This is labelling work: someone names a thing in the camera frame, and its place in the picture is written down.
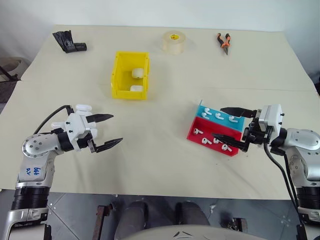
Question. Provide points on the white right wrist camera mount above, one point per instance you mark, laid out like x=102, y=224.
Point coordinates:
x=272, y=117

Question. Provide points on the rusty metal bracket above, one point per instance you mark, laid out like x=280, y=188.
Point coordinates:
x=102, y=215
x=237, y=225

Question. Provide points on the orange black pliers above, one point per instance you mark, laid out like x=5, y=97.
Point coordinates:
x=225, y=45

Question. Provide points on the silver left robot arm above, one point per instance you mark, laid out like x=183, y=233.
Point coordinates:
x=35, y=147

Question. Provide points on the black plastic bracket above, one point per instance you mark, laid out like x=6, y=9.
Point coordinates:
x=66, y=42

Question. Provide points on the blue tray with white earbuds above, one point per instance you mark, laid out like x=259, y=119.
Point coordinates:
x=215, y=121

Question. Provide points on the dark rounded shape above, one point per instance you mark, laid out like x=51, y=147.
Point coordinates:
x=133, y=220
x=191, y=215

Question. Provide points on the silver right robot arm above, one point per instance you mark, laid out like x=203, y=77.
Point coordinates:
x=302, y=140

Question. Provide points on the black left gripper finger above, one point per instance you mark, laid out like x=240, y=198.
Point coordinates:
x=108, y=145
x=102, y=117

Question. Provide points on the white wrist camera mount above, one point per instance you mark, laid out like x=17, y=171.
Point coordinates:
x=272, y=117
x=77, y=127

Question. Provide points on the translucent tape roll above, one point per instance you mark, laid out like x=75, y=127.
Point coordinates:
x=175, y=46

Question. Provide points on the yellow plastic bin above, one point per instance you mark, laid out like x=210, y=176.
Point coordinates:
x=117, y=75

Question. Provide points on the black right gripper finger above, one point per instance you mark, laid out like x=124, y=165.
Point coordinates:
x=231, y=141
x=237, y=111

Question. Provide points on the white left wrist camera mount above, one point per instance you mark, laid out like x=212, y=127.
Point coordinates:
x=77, y=127

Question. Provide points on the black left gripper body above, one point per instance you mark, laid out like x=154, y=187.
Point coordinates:
x=83, y=143

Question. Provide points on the red and teal tray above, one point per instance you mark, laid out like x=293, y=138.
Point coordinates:
x=210, y=130

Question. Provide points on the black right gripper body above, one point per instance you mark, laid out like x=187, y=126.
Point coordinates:
x=255, y=135

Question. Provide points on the dark background object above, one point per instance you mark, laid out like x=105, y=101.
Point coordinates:
x=315, y=82

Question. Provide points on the beige round bin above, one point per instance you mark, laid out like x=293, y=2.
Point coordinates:
x=11, y=66

